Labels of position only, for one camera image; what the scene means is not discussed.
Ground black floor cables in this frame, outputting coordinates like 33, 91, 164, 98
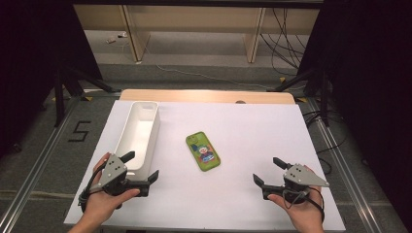
302, 110, 348, 176

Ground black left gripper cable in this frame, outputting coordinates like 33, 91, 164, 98
77, 159, 108, 215

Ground person's right hand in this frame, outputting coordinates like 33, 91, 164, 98
267, 186, 326, 233

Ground beige wooden shelving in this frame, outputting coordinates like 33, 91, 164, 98
73, 4, 322, 64

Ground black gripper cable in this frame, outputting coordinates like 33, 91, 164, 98
282, 186, 326, 224
77, 159, 108, 215

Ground white plastic container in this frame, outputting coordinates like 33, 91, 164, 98
114, 100, 161, 182

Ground black curtain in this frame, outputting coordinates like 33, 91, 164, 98
296, 0, 412, 232
0, 0, 104, 159

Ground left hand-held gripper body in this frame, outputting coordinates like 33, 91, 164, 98
96, 153, 151, 198

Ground aluminium floor rail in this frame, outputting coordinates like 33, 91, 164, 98
307, 96, 382, 233
0, 96, 82, 233

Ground wooden table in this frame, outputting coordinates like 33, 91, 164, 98
120, 88, 296, 105

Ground green snack packet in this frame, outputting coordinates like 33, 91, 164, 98
185, 130, 222, 173

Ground bundle of black cables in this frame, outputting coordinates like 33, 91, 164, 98
260, 8, 309, 77

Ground black metal stand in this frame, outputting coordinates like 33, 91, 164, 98
266, 67, 331, 127
52, 64, 122, 128

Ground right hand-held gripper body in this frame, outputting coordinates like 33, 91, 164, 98
261, 163, 330, 206

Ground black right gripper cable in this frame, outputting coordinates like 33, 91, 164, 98
282, 186, 326, 224

